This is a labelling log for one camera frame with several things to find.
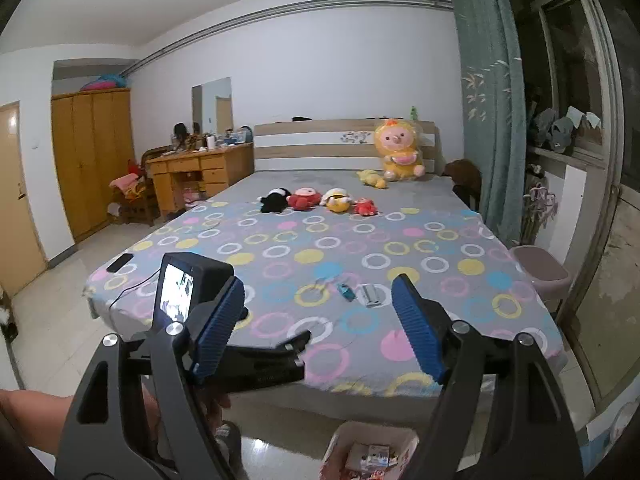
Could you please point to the small yellow duck plush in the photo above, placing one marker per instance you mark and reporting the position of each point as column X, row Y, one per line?
column 372, row 178

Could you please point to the small red plush toy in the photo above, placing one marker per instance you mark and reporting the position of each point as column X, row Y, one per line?
column 364, row 207

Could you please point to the wall mirror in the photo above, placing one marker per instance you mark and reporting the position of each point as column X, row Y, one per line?
column 212, row 106

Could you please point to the red crab plush toy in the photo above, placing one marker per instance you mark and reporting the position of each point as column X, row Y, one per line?
column 304, row 199

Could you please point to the person's left forearm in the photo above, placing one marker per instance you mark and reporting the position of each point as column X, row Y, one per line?
column 38, row 417

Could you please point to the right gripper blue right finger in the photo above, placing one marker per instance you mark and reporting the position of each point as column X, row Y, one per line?
column 425, row 323

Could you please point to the camera with lit screen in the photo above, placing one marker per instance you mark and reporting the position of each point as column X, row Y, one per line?
column 186, row 280

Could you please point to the wooden striped headboard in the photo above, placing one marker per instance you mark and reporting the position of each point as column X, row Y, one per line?
column 338, row 144

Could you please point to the teal green curtain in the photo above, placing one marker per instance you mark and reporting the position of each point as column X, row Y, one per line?
column 494, row 114

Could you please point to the blue snack wrapper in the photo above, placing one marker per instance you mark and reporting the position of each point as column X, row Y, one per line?
column 346, row 292

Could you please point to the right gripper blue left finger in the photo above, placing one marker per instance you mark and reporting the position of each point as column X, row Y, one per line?
column 209, row 345

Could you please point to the wooden chair with clothes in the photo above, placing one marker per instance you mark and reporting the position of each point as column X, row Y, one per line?
column 133, row 195

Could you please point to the wooden desk with drawers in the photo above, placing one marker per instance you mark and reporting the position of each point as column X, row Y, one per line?
column 198, row 174

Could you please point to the blue cartoon milk box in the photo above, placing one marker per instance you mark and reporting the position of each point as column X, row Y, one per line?
column 368, row 458

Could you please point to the silver grey snack packet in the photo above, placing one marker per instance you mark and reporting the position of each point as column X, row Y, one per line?
column 369, row 296

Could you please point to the grey slipper foot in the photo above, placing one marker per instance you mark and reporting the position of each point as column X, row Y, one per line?
column 228, row 438

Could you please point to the wooden wardrobe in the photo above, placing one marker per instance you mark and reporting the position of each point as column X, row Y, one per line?
column 92, row 145

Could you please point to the large yellow pig plush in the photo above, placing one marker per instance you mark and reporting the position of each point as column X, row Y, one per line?
column 397, row 144

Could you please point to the yellow bee plush toy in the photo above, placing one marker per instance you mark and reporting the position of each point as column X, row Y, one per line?
column 337, row 200

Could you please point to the brown plush on chair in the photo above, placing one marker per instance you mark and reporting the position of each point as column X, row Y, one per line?
column 467, row 181

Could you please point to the bed with circle-pattern sheet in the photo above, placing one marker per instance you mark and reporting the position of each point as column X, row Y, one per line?
column 359, row 363

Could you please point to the black white plush toy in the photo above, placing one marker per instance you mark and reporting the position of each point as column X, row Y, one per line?
column 275, row 202

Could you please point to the person's left hand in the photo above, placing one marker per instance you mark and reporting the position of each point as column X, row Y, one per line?
column 206, row 403

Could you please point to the black smartphone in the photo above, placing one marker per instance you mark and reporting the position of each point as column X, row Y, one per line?
column 119, row 262

